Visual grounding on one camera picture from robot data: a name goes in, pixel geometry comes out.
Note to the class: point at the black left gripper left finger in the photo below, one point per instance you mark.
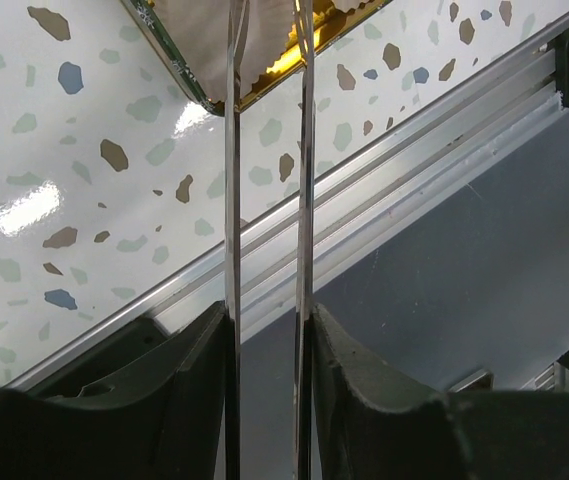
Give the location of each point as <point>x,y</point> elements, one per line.
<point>141,404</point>

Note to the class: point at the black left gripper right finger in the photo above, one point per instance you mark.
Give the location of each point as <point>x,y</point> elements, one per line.
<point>375,422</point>

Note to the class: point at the green square cookie tin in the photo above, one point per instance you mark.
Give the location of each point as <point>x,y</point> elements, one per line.
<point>190,38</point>

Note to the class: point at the metal tongs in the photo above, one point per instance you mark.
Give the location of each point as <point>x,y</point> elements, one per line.
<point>238,20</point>

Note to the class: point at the aluminium rail frame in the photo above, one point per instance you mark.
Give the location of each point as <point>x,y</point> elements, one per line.
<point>371,197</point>

